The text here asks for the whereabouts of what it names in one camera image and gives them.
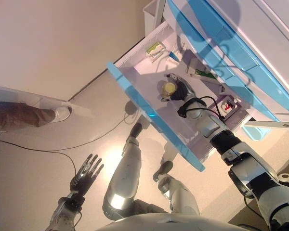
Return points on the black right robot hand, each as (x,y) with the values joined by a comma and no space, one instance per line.
(183,90)

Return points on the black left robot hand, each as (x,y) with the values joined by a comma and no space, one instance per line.
(83,178)

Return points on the yellow pill bottle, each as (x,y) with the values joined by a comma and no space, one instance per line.
(169,88)

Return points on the blue white medicine box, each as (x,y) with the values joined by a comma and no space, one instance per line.
(175,55)

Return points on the purple white medicine box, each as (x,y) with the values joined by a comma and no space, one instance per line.
(228,107)

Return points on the green white medicine box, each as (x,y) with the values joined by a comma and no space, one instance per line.
(155,49)

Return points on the green white tube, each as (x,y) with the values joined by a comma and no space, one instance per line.
(204,73)

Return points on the silver left robot leg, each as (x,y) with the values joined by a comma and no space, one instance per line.
(125,175)

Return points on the silver robot leg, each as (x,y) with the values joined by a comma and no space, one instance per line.
(180,195)
(125,175)

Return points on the white sneaker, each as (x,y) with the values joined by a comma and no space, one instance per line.
(61,113)

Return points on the white side bin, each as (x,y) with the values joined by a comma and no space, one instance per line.
(150,19)

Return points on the light blue waste bin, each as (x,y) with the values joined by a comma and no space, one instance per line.
(255,131)

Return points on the person leg brown trousers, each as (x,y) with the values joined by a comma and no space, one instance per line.
(19,116)

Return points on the grey robot torso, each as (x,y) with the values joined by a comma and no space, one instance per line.
(171,222)

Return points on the silver right robot leg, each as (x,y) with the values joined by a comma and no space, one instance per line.
(180,195)

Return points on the white medical cart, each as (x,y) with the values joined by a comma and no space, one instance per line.
(267,19)

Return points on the bed caster wheel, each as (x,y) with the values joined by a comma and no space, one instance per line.
(287,178)

